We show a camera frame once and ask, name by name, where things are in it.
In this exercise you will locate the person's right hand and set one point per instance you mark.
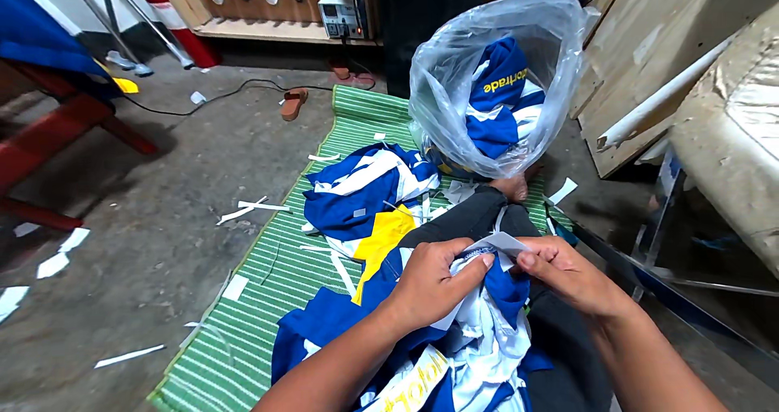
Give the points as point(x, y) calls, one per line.
point(575, 278)

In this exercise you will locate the person's left hand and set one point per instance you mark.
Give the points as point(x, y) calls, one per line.
point(426, 287)

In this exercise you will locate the person's right thumb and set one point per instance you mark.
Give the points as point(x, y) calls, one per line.
point(545, 271)

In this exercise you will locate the person's right fingers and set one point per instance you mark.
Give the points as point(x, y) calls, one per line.
point(551, 257)

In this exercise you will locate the person's left index finger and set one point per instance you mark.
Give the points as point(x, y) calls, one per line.
point(447, 247)

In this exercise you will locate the person's left thumb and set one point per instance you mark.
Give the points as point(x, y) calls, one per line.
point(467, 278)

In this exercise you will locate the person's right index finger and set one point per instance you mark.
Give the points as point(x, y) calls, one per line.
point(541, 243)

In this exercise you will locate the white backing paper piece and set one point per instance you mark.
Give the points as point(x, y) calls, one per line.
point(502, 243)

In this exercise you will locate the blue and white jersey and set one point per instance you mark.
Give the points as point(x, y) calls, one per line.
point(490, 333)

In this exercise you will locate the person's left forearm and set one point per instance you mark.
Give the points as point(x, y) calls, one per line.
point(341, 360)

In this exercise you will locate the person's right forearm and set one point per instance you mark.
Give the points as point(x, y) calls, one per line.
point(651, 363)

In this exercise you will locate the heap of white offcuts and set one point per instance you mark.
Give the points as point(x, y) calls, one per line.
point(459, 193)

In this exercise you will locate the yellow fabric panel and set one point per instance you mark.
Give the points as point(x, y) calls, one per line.
point(389, 232)

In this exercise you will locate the person's legs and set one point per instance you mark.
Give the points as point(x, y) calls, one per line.
point(563, 339)

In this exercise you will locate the pile of blue-white jerseys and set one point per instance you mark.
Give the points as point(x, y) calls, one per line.
point(359, 196)

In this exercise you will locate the narrow white paper strip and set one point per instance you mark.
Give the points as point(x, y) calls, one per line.
point(315, 249)
point(129, 356)
point(234, 215)
point(343, 275)
point(323, 157)
point(274, 207)

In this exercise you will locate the black metal bar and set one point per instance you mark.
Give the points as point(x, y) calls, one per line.
point(666, 299)

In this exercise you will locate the bundle of blue-white garments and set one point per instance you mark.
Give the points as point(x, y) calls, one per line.
point(494, 95)

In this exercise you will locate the clear plastic bag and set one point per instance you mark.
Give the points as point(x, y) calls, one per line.
point(435, 77)

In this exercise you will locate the white rolled tube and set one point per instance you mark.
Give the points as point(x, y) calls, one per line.
point(645, 106)

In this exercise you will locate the brown slipper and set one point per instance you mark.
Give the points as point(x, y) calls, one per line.
point(294, 104)

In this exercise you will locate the worn beige cushioned chair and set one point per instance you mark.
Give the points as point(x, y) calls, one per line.
point(727, 138)

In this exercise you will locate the black cabinet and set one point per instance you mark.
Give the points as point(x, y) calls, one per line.
point(420, 34)

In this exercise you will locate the light wooden cabinet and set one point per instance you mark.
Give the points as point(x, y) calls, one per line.
point(660, 53)

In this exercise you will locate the green white striped mat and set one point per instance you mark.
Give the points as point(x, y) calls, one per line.
point(234, 330)

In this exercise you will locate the white voltage regulator box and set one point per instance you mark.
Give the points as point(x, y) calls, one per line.
point(341, 16)

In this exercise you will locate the wooden thread spool shelf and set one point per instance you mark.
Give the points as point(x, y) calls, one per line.
point(255, 27)

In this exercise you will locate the red fire extinguisher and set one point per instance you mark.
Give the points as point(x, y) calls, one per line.
point(176, 22)

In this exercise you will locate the red wooden stool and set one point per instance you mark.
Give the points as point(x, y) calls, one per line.
point(55, 135)

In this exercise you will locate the metal folding stand legs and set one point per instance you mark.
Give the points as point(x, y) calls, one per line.
point(109, 10)

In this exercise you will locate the blue cloth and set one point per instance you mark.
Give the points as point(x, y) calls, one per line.
point(42, 34)

